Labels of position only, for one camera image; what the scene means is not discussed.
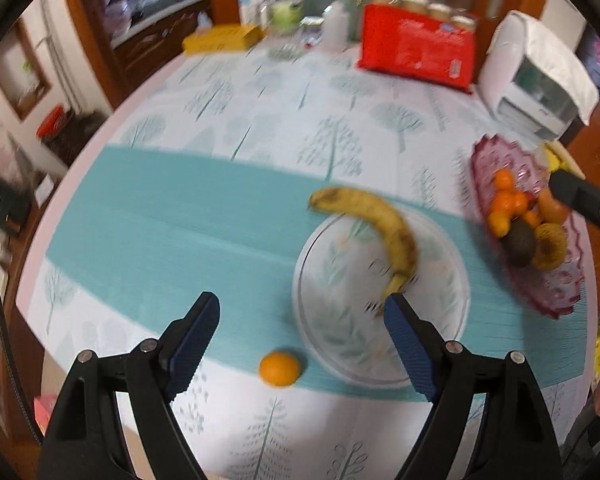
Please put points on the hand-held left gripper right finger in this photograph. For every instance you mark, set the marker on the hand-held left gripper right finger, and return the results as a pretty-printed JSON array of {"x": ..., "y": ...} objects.
[{"x": 410, "y": 355}]

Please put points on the pink glass fruit tray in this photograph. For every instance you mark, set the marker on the pink glass fruit tray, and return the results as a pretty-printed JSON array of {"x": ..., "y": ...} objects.
[{"x": 555, "y": 290}]

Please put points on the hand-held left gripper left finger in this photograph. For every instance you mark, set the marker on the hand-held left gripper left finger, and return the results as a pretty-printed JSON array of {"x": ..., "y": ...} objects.
[{"x": 190, "y": 350}]

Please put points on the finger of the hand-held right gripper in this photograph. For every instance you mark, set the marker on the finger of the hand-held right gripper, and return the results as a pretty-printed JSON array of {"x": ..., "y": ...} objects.
[{"x": 580, "y": 195}]

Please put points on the wooden framed wall niche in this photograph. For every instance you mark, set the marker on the wooden framed wall niche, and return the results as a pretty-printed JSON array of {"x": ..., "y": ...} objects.
[{"x": 30, "y": 80}]

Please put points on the wooden cabinet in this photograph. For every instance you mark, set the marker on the wooden cabinet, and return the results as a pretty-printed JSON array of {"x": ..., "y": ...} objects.
[{"x": 145, "y": 50}]

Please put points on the plastic bottle green label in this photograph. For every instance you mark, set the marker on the plastic bottle green label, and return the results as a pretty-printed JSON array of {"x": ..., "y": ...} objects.
[{"x": 286, "y": 15}]

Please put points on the small mandarin orange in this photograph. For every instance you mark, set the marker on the small mandarin orange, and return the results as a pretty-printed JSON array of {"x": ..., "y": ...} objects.
[{"x": 497, "y": 223}]

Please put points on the white plastic bottle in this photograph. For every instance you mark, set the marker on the white plastic bottle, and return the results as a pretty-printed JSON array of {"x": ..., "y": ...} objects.
[{"x": 336, "y": 30}]

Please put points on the small red hawthorn fruit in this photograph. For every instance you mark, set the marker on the small red hawthorn fruit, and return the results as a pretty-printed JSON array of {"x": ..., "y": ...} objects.
[{"x": 531, "y": 197}]

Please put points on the yellow cardboard box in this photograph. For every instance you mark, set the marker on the yellow cardboard box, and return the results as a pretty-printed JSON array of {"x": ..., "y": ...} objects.
[{"x": 220, "y": 39}]

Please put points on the red plastic container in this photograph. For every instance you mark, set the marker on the red plastic container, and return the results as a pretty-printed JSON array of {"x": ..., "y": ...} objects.
[{"x": 50, "y": 122}]

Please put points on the clear glass cup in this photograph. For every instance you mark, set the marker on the clear glass cup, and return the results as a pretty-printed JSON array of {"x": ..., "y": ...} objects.
[{"x": 285, "y": 52}]

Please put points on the dark avocado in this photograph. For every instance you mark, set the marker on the dark avocado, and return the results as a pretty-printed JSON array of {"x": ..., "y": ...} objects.
[{"x": 520, "y": 245}]

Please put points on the large mandarin orange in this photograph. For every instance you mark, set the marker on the large mandarin orange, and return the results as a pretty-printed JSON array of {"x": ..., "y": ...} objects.
[{"x": 502, "y": 202}]

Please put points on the yellow speckled pear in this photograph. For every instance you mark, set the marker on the yellow speckled pear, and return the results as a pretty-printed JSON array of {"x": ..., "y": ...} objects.
[{"x": 550, "y": 247}]

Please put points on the smooth yellowish orange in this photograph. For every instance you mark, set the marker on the smooth yellowish orange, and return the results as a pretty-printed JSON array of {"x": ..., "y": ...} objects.
[{"x": 280, "y": 367}]

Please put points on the spotted yellow banana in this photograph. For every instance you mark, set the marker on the spotted yellow banana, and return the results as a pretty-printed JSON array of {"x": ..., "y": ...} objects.
[{"x": 390, "y": 225}]

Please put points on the small glass jar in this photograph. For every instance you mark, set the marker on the small glass jar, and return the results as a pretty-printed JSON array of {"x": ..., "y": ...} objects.
[{"x": 311, "y": 32}]

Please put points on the pink box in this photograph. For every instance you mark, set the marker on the pink box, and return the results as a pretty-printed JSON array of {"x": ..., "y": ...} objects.
[{"x": 45, "y": 412}]

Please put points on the small white carton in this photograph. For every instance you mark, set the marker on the small white carton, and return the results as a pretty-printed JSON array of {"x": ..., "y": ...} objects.
[{"x": 250, "y": 5}]

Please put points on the black electrical box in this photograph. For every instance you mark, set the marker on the black electrical box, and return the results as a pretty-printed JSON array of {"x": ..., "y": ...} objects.
[{"x": 5, "y": 205}]

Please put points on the white countertop appliance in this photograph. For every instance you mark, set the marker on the white countertop appliance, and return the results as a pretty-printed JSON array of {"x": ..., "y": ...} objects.
[{"x": 530, "y": 85}]

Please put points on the yellow packet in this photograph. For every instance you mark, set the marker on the yellow packet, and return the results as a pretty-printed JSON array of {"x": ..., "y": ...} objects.
[{"x": 555, "y": 160}]

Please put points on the red plastic package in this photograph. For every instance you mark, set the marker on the red plastic package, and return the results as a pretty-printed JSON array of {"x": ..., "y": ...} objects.
[{"x": 410, "y": 45}]

